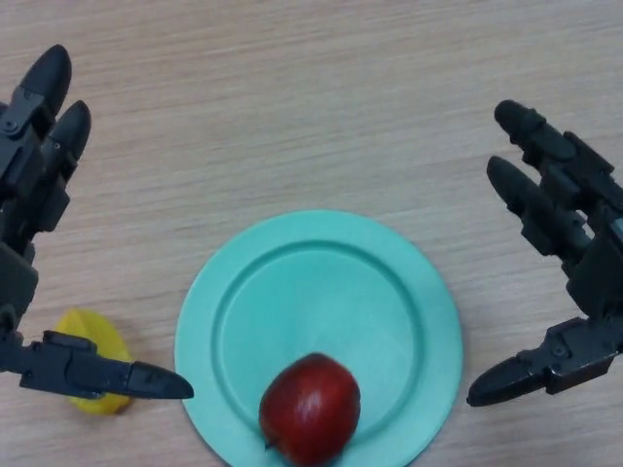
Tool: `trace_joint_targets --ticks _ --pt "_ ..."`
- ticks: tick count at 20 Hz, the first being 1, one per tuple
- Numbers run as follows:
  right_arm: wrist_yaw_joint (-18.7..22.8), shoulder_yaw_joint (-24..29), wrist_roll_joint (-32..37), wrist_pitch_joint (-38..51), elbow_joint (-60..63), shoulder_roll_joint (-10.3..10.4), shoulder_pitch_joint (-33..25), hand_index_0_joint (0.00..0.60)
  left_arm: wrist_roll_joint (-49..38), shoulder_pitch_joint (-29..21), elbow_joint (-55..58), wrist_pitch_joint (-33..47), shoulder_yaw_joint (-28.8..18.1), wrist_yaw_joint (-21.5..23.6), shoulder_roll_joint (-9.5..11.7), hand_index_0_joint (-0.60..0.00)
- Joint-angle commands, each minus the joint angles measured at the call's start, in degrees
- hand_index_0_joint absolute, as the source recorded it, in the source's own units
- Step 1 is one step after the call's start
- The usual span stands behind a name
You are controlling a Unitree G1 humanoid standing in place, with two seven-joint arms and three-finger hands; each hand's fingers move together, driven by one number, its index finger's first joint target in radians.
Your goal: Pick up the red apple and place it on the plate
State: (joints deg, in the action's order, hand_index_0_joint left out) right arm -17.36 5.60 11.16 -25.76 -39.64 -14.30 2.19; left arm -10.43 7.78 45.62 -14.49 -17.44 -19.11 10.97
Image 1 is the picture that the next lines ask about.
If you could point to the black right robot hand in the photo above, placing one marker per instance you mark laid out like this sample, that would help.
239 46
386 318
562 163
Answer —
574 219

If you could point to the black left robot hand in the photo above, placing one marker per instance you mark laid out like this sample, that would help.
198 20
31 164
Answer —
29 185

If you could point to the green round plate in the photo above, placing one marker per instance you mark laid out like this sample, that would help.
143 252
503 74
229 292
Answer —
316 301

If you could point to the yellow starfruit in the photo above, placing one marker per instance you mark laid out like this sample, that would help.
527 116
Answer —
92 331

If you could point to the red apple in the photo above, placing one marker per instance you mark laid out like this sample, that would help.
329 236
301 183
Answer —
309 408

